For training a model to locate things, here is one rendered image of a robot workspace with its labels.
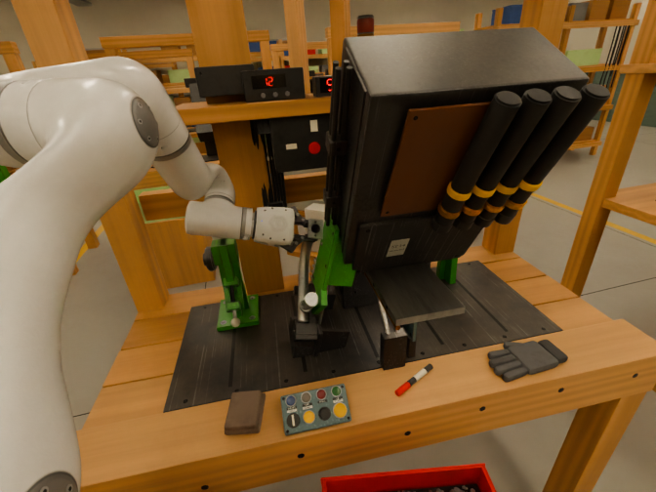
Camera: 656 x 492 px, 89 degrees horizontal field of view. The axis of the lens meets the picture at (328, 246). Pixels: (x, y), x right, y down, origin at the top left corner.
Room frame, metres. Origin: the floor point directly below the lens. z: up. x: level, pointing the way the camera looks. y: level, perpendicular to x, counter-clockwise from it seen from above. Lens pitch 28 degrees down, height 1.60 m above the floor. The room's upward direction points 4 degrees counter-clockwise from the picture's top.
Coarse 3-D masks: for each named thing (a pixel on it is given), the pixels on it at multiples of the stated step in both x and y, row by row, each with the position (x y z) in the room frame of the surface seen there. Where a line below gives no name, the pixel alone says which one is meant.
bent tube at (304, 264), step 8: (312, 224) 0.82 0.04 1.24; (320, 224) 0.82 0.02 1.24; (312, 232) 0.80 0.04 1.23; (320, 232) 0.81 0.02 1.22; (304, 248) 0.87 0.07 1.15; (304, 256) 0.86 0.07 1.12; (304, 264) 0.85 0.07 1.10; (304, 272) 0.83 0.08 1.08; (304, 280) 0.82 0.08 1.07; (304, 288) 0.80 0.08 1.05; (304, 296) 0.78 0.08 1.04; (304, 312) 0.74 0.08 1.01; (304, 320) 0.75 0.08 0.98
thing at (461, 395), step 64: (320, 384) 0.59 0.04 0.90; (384, 384) 0.58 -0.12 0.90; (448, 384) 0.57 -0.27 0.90; (512, 384) 0.55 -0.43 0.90; (576, 384) 0.57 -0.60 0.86; (640, 384) 0.61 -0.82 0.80; (128, 448) 0.46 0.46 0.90; (192, 448) 0.45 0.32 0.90; (256, 448) 0.44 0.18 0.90; (320, 448) 0.46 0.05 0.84; (384, 448) 0.49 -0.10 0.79
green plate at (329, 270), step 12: (324, 228) 0.80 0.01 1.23; (336, 228) 0.71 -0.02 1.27; (324, 240) 0.78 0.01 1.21; (336, 240) 0.71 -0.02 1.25; (324, 252) 0.75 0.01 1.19; (336, 252) 0.72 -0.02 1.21; (324, 264) 0.73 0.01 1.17; (336, 264) 0.72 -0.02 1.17; (348, 264) 0.72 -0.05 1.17; (324, 276) 0.71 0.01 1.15; (336, 276) 0.72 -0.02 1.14; (348, 276) 0.72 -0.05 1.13; (324, 288) 0.70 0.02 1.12
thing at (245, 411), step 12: (240, 396) 0.55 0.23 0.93; (252, 396) 0.54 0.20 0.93; (264, 396) 0.55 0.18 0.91; (228, 408) 0.52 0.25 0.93; (240, 408) 0.51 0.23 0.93; (252, 408) 0.51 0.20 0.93; (228, 420) 0.49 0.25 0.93; (240, 420) 0.48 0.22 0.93; (252, 420) 0.48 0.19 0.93; (228, 432) 0.47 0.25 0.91; (240, 432) 0.47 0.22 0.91; (252, 432) 0.47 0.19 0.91
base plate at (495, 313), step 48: (480, 288) 0.95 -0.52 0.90; (192, 336) 0.80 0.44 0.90; (240, 336) 0.79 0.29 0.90; (288, 336) 0.77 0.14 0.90; (432, 336) 0.73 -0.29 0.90; (480, 336) 0.72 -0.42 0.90; (528, 336) 0.71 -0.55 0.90; (192, 384) 0.62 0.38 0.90; (240, 384) 0.61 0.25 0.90; (288, 384) 0.60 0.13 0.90
